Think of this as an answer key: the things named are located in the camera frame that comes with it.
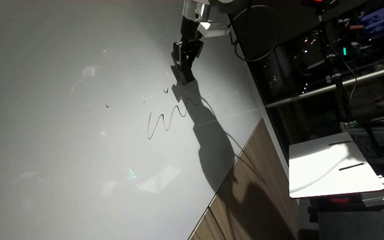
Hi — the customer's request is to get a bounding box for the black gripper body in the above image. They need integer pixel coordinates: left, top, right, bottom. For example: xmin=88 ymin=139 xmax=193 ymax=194
xmin=172 ymin=15 xmax=205 ymax=59

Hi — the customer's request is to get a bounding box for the black felt whiteboard eraser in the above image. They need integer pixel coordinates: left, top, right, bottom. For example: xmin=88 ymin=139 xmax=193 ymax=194
xmin=169 ymin=64 xmax=199 ymax=87

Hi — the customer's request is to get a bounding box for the large white whiteboard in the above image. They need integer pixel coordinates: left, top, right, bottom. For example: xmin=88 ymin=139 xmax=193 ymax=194
xmin=0 ymin=0 xmax=289 ymax=240

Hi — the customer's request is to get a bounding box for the black tripod pole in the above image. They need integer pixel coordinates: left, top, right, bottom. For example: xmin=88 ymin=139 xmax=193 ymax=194
xmin=319 ymin=12 xmax=355 ymax=131

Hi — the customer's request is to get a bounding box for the small white slotted platform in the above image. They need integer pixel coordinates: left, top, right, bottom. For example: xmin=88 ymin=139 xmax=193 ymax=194
xmin=288 ymin=131 xmax=384 ymax=200

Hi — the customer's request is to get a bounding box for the blue lit monitor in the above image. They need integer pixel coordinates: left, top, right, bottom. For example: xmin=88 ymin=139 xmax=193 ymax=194
xmin=363 ymin=6 xmax=384 ymax=35

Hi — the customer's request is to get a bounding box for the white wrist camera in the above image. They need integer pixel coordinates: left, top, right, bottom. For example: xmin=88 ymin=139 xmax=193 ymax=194
xmin=197 ymin=19 xmax=232 ymax=40

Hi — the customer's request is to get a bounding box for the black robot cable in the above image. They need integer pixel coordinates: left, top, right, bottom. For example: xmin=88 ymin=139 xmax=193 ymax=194
xmin=225 ymin=3 xmax=283 ymax=64

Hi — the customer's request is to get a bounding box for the silver metal rail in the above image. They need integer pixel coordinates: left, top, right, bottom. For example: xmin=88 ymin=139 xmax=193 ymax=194
xmin=264 ymin=62 xmax=384 ymax=110

